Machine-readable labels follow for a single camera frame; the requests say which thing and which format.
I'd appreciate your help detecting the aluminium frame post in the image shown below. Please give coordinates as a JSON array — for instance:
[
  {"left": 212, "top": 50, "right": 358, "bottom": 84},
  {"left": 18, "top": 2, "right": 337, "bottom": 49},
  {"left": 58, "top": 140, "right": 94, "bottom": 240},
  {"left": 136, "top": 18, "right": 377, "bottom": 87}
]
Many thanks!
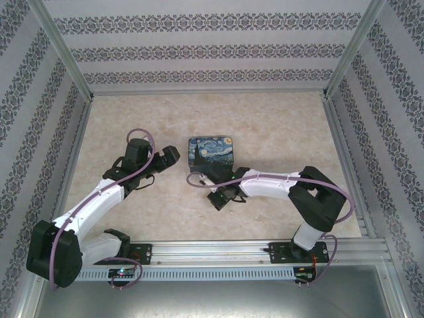
[
  {"left": 28, "top": 0, "right": 94, "bottom": 100},
  {"left": 321, "top": 0, "right": 388, "bottom": 99}
]

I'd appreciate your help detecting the slotted grey cable duct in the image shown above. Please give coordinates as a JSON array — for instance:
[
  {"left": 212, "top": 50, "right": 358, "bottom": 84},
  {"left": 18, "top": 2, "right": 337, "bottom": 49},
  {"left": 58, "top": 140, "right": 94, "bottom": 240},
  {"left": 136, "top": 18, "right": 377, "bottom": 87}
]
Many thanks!
[{"left": 78, "top": 267, "right": 295, "bottom": 282}]

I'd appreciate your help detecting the grey sheet metal panel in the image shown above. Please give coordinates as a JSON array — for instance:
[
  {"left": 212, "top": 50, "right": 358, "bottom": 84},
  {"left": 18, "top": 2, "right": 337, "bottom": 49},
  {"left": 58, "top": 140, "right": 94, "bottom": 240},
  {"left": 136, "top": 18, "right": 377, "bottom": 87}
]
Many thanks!
[{"left": 19, "top": 264, "right": 407, "bottom": 318}]

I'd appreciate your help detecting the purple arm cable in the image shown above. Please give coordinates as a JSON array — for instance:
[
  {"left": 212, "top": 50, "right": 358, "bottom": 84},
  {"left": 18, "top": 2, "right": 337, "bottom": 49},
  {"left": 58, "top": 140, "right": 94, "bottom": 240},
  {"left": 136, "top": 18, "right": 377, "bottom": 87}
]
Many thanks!
[
  {"left": 51, "top": 128, "right": 158, "bottom": 292},
  {"left": 186, "top": 172, "right": 355, "bottom": 288}
]

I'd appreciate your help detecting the starry night painting tin box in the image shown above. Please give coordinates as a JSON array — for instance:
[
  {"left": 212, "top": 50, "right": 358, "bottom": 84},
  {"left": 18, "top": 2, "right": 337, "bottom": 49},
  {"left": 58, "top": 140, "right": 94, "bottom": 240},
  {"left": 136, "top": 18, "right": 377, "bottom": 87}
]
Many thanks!
[{"left": 187, "top": 135, "right": 237, "bottom": 174}]

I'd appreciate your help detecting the thin black left gripper cable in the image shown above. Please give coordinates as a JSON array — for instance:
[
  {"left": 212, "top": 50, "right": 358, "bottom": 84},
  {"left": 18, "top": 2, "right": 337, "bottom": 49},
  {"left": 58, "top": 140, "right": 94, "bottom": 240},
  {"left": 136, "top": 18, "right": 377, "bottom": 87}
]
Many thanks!
[{"left": 131, "top": 176, "right": 156, "bottom": 193}]

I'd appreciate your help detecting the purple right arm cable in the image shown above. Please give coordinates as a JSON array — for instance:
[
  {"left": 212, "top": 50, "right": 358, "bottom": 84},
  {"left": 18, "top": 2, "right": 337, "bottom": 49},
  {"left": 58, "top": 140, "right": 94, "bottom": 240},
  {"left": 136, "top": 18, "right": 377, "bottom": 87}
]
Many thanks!
[{"left": 186, "top": 172, "right": 355, "bottom": 288}]

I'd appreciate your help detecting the aluminium table side rail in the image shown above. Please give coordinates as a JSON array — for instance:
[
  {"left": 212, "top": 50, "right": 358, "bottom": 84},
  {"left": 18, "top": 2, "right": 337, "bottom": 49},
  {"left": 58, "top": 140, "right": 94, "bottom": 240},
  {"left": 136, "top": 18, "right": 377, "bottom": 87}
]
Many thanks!
[
  {"left": 321, "top": 95, "right": 395, "bottom": 240},
  {"left": 49, "top": 95, "right": 94, "bottom": 233}
]

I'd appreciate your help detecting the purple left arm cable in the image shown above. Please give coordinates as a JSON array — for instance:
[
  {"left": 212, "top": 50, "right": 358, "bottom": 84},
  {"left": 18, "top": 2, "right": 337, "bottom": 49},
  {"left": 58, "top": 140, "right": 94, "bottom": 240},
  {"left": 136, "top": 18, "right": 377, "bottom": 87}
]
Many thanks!
[{"left": 51, "top": 128, "right": 158, "bottom": 292}]

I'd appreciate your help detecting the long aluminium base rail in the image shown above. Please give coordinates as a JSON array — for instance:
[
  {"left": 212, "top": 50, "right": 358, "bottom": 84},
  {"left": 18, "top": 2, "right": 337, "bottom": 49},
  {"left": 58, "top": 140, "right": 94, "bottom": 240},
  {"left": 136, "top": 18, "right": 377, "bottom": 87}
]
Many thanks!
[{"left": 79, "top": 240, "right": 395, "bottom": 266}]

